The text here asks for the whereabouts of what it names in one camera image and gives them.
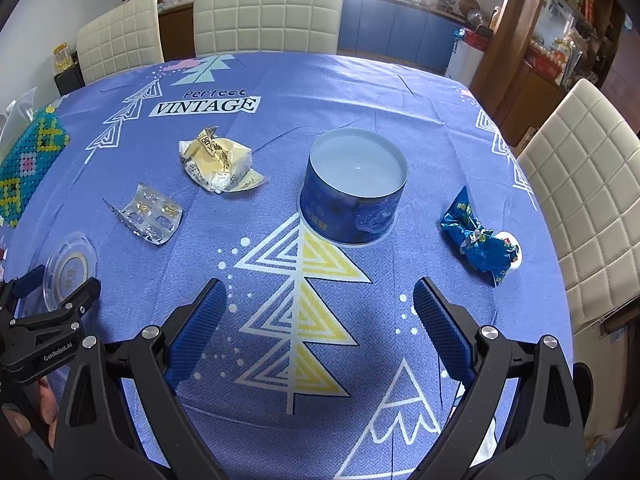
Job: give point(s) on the clear glass ashtray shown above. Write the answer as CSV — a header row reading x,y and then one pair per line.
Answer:
x,y
70,270

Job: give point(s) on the cream quilted leather chair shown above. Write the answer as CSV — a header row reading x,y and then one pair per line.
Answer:
x,y
270,10
120,35
590,190

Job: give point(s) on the wooden glass display cabinet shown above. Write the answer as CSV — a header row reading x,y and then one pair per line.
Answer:
x,y
175,20

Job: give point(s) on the blue printed tablecloth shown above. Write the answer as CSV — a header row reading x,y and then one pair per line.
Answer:
x,y
320,85

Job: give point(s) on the jar with yellow contents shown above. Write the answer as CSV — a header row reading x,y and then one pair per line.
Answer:
x,y
65,57

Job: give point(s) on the wooden shelf cabinet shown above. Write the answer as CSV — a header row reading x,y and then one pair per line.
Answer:
x,y
540,65

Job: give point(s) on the teal beaded tissue box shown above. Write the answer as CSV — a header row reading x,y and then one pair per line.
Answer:
x,y
32,165

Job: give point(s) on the silver blister pack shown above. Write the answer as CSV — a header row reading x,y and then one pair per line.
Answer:
x,y
147,212

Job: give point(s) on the white floor appliance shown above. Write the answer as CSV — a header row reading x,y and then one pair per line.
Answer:
x,y
465,57

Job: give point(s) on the blue kitchen cabinets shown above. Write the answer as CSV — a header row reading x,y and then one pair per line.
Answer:
x,y
395,30

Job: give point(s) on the yellow wrapper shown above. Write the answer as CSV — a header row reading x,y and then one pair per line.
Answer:
x,y
220,160

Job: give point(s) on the person's left hand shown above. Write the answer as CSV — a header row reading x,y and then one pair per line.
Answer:
x,y
47,405

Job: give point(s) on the small black cabinet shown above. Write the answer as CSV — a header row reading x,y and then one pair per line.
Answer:
x,y
70,80

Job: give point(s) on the blue round tin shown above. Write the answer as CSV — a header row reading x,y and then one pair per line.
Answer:
x,y
350,195

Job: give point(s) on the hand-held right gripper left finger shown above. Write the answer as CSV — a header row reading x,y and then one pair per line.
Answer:
x,y
200,330

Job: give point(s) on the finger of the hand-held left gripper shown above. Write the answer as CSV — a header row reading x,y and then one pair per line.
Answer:
x,y
82,295
30,280

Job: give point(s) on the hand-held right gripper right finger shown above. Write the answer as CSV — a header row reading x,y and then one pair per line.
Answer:
x,y
442,330

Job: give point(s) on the blue candy wrapper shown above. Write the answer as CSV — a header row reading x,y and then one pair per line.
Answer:
x,y
480,245

